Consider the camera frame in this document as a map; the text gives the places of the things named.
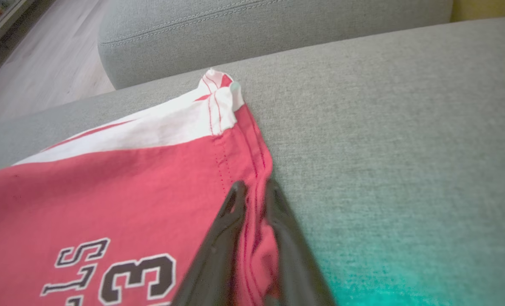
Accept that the grey fabric sofa seat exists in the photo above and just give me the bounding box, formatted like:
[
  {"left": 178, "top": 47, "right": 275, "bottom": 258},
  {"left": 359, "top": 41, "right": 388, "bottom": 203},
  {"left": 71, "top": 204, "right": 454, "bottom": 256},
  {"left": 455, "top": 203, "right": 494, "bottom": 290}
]
[{"left": 0, "top": 15, "right": 505, "bottom": 306}]

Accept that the yellow fabric cushion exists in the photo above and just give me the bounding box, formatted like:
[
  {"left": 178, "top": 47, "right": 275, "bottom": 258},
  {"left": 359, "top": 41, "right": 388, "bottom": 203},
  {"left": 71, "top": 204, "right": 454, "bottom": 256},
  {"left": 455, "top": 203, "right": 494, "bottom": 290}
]
[{"left": 451, "top": 0, "right": 505, "bottom": 23}]

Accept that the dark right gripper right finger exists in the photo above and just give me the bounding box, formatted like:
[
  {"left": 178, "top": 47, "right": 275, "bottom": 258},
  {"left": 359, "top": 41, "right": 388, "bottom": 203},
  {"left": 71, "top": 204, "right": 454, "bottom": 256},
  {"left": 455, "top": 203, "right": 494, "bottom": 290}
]
[{"left": 263, "top": 180, "right": 336, "bottom": 306}]

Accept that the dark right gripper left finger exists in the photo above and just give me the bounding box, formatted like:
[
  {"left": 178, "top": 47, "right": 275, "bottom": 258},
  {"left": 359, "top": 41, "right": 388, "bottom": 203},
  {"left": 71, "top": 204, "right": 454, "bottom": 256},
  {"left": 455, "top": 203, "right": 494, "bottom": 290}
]
[{"left": 172, "top": 181, "right": 249, "bottom": 306}]

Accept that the red and white basketball jersey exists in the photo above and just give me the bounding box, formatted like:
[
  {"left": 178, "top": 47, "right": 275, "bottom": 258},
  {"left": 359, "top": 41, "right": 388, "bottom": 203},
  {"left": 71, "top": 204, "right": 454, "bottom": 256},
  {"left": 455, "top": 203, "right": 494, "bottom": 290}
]
[{"left": 0, "top": 69, "right": 280, "bottom": 306}]

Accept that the grey fabric sofa cushion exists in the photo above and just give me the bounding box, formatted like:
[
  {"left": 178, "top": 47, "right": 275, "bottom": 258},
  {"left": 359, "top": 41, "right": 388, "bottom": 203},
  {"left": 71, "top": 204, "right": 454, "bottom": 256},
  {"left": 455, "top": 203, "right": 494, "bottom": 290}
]
[{"left": 97, "top": 0, "right": 454, "bottom": 90}]

